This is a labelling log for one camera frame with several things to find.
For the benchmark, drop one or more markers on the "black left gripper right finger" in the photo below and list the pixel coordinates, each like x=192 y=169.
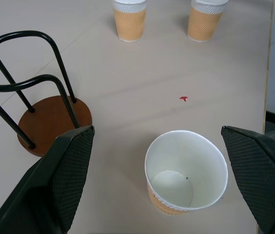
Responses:
x=261 y=168

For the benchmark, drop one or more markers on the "orange ribbed paper cup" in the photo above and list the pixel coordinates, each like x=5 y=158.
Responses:
x=204 y=22
x=129 y=22
x=188 y=168

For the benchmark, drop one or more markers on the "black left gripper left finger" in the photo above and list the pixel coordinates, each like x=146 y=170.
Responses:
x=62 y=175

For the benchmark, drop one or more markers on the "small red mark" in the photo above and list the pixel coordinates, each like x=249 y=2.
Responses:
x=183 y=98

